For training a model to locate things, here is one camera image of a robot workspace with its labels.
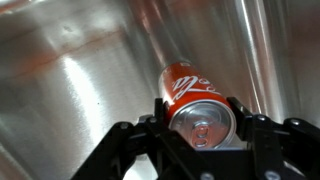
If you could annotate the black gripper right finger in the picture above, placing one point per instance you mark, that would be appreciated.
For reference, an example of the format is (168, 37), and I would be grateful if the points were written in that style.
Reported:
(276, 143)

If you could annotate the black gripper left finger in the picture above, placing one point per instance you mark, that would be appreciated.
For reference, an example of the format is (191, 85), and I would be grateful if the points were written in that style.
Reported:
(126, 150)

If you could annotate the orange soda can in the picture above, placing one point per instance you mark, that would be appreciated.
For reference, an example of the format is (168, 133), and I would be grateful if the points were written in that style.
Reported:
(193, 96)

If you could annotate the stainless steel sink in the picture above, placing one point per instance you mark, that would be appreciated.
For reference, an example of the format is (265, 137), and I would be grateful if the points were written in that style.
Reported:
(83, 66)

